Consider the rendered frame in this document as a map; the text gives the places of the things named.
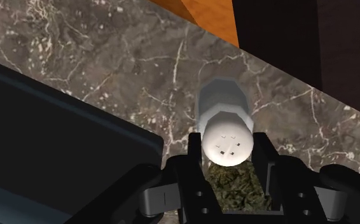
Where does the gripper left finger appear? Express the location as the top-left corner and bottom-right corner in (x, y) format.
(63, 132), (226, 224)

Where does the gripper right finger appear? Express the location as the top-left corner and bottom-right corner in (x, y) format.
(251, 132), (360, 224)

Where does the white salt shaker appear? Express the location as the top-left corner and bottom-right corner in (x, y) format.
(197, 76), (256, 167)

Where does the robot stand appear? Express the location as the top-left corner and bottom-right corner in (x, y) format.
(231, 0), (360, 121)

